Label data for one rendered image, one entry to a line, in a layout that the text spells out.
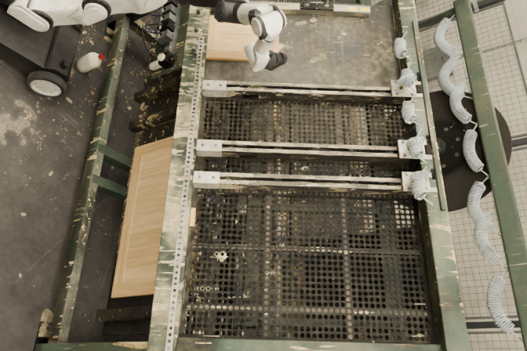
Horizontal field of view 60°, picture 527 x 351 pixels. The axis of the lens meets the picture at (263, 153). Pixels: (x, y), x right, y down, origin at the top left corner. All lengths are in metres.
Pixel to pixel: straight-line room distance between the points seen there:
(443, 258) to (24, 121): 2.25
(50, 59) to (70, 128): 0.44
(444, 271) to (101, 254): 1.92
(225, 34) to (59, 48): 0.94
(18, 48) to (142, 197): 1.01
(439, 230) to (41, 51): 2.25
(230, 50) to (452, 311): 1.72
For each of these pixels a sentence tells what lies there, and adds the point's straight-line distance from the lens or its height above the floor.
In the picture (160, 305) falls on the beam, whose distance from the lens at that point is 2.10.
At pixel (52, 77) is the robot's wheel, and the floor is 0.19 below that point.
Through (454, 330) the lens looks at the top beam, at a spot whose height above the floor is 1.89.
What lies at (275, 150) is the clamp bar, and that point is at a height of 1.25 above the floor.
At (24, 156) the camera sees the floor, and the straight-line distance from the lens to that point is 2.78.
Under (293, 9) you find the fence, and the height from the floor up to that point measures 1.31.
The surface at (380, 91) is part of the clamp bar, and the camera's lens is 2.54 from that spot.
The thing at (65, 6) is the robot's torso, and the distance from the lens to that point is 2.66.
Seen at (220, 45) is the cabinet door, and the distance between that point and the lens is 2.69.
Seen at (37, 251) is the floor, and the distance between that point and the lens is 2.74.
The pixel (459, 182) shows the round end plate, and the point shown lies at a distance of 2.84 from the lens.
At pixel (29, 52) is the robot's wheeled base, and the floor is 0.17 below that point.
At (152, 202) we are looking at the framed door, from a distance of 2.65.
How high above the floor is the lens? 2.29
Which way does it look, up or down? 29 degrees down
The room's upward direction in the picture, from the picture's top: 76 degrees clockwise
